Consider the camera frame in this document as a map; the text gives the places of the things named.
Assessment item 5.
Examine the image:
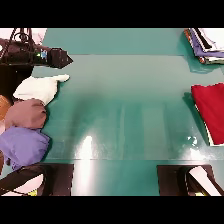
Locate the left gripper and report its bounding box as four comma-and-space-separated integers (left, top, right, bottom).
49, 47, 74, 70

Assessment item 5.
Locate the red T-shirt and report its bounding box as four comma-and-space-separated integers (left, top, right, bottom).
190, 82, 224, 146

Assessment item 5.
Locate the mauve garment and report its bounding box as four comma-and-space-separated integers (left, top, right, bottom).
4, 98, 48, 130

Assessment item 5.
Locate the orange-brown garment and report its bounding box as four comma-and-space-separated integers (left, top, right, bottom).
0, 94, 13, 122

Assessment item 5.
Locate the purple garment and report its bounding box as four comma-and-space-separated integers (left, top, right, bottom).
192, 31, 224, 58
0, 125, 51, 172

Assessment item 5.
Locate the patterned garment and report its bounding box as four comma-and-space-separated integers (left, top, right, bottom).
183, 28, 224, 65

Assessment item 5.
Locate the black cable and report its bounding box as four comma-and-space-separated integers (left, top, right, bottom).
10, 28, 35, 45

